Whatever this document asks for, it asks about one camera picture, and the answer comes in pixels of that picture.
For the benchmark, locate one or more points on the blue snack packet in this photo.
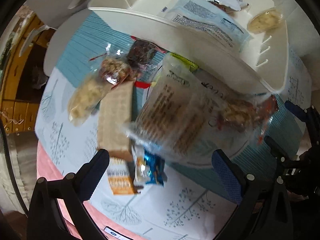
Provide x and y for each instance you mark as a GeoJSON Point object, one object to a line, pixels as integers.
{"type": "Point", "coordinates": [156, 169]}

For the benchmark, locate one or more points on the clear bag mixed nuts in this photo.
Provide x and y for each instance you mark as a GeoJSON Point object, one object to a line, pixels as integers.
{"type": "Point", "coordinates": [248, 115]}

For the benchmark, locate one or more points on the pink sofa cushion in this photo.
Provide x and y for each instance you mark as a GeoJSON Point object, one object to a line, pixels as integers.
{"type": "Point", "coordinates": [46, 169]}

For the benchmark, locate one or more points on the white rice cracker bag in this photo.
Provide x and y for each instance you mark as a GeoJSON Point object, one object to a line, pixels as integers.
{"type": "Point", "coordinates": [178, 121]}

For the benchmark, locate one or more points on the green snack packet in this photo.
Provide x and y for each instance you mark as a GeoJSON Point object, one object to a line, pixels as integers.
{"type": "Point", "coordinates": [192, 66]}

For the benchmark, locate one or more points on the white packet yellow cubes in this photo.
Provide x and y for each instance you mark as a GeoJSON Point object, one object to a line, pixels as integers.
{"type": "Point", "coordinates": [142, 170]}

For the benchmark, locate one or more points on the orange oats bar packet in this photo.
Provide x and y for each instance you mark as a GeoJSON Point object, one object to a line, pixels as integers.
{"type": "Point", "coordinates": [119, 177]}

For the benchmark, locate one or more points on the wooden desk with drawers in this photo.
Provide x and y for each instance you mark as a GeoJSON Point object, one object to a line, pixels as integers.
{"type": "Point", "coordinates": [22, 77]}

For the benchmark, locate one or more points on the clear bag yellow pastry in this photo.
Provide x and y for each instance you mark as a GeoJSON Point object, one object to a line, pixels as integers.
{"type": "Point", "coordinates": [265, 21]}

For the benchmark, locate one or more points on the white plastic storage bin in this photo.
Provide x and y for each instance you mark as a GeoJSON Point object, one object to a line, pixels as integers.
{"type": "Point", "coordinates": [259, 66]}

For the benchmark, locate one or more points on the dark dried fruit packet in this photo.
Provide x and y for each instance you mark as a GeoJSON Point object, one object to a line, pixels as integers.
{"type": "Point", "coordinates": [141, 53]}

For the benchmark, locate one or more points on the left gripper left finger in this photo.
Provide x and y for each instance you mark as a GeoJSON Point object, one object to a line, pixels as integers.
{"type": "Point", "coordinates": [45, 219]}

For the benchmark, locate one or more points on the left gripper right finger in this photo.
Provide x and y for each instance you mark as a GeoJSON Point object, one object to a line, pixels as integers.
{"type": "Point", "coordinates": [262, 207]}

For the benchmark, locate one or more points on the grey office chair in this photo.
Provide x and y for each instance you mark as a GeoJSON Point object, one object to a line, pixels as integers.
{"type": "Point", "coordinates": [63, 16]}

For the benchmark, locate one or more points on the clear bag puffed snack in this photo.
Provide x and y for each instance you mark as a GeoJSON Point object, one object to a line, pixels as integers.
{"type": "Point", "coordinates": [86, 97]}

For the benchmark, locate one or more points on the light blue label snack bag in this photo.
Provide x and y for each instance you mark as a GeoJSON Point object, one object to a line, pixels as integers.
{"type": "Point", "coordinates": [204, 16]}

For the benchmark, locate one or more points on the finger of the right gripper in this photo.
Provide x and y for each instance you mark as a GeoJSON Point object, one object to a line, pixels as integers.
{"type": "Point", "coordinates": [283, 161]}
{"type": "Point", "coordinates": [309, 115]}

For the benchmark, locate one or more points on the beige wafer biscuit packet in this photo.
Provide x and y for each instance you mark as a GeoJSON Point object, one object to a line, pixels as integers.
{"type": "Point", "coordinates": [116, 110]}

